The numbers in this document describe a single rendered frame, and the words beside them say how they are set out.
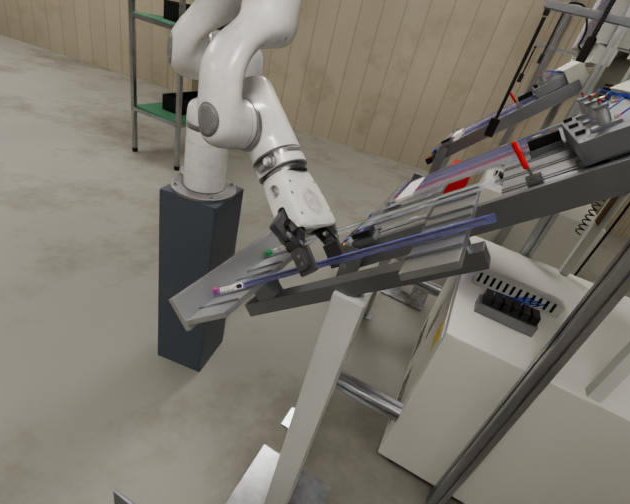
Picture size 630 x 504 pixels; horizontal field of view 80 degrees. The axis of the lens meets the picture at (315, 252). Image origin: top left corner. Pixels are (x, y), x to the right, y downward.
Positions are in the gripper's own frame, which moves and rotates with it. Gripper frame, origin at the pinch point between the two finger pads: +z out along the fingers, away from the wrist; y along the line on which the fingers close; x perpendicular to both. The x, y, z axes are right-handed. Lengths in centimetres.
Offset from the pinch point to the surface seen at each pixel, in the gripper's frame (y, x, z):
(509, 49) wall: 379, -58, -139
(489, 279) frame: 76, -6, 21
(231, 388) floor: 44, 86, 22
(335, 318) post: 8.3, 7.6, 9.3
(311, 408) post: 14.3, 26.7, 25.9
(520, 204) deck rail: 37.3, -25.6, 3.9
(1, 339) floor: 0, 137, -28
